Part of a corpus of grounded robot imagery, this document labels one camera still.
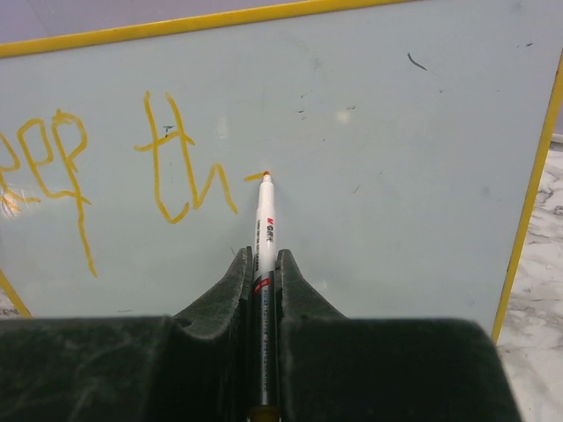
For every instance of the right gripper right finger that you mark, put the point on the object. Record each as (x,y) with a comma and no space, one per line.
(335,368)

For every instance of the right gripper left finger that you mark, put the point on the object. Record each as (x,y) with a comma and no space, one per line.
(186,367)

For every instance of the yellow framed whiteboard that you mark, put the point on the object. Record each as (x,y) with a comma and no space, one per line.
(403,139)

